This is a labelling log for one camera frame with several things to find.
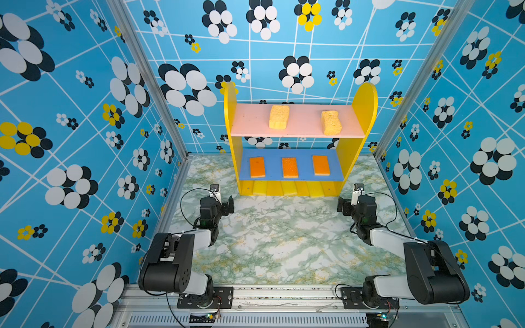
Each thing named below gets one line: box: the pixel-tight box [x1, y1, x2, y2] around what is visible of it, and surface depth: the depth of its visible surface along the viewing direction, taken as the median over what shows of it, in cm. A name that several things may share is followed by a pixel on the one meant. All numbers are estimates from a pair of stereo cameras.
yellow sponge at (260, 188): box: [251, 180, 268, 196], surface depth 105 cm
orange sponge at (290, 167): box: [282, 157, 299, 179], surface depth 96 cm
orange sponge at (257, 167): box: [250, 157, 266, 179], surface depth 96 cm
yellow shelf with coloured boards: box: [224, 81, 379, 198], surface depth 95 cm
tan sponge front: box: [268, 105, 290, 130], surface depth 75 cm
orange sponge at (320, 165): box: [312, 155, 331, 177], surface depth 97 cm
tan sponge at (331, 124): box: [321, 110, 343, 136], surface depth 73 cm
